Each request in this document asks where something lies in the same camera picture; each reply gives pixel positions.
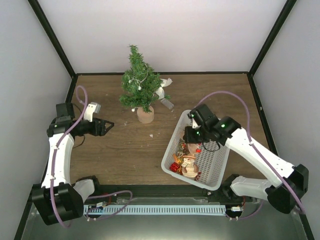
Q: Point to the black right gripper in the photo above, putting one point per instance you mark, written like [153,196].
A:
[188,137]

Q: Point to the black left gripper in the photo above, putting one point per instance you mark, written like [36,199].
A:
[101,132]

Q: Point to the white perforated plastic basket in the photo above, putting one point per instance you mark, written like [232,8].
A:
[211,161]

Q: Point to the white ribbon bow ornament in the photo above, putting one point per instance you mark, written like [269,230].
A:
[164,83]

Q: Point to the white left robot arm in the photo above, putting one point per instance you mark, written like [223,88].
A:
[56,198]

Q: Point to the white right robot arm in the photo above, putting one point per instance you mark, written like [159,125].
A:
[284,184]

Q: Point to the small green christmas tree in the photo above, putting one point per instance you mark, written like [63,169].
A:
[139,84]

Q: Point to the wooden snowman ornament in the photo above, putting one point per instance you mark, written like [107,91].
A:
[189,167]

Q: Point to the red foil gift ornament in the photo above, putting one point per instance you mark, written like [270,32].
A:
[175,167]

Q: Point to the clear battery box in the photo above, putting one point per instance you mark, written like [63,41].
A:
[167,103]

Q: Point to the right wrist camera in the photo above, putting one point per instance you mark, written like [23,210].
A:
[194,124]

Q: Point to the light blue cable duct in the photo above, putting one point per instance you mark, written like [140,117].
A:
[201,210]

